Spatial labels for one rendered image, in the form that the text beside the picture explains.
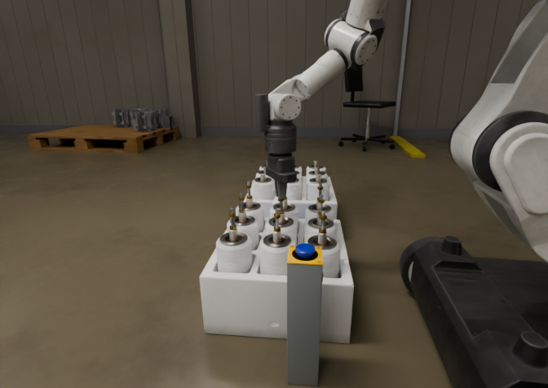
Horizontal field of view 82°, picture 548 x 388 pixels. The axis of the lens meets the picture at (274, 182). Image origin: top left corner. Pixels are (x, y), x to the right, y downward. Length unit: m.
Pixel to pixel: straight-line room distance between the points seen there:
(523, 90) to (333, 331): 0.66
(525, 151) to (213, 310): 0.76
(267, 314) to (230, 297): 0.11
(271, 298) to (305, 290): 0.20
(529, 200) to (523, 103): 0.16
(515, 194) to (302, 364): 0.54
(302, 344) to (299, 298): 0.12
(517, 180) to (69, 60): 5.02
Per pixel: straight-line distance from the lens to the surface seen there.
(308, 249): 0.66
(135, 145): 3.42
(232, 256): 0.85
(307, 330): 0.74
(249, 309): 0.89
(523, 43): 0.78
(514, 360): 0.72
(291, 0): 4.11
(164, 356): 0.95
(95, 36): 4.96
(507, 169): 0.65
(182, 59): 4.16
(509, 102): 0.68
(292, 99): 0.82
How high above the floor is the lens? 0.65
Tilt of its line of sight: 17 degrees down
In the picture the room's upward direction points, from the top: 1 degrees counter-clockwise
